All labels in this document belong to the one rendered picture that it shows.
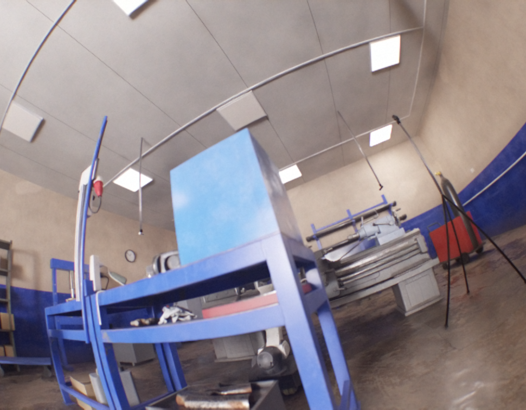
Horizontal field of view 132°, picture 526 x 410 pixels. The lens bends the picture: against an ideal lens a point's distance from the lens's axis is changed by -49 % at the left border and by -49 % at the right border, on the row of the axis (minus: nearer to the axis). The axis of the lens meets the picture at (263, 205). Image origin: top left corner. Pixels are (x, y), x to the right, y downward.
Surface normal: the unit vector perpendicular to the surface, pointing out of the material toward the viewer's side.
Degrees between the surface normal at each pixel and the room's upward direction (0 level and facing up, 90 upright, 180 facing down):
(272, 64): 180
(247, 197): 90
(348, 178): 90
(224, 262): 90
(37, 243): 90
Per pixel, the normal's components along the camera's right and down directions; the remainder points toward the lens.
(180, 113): 0.26, 0.88
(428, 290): -0.37, -0.29
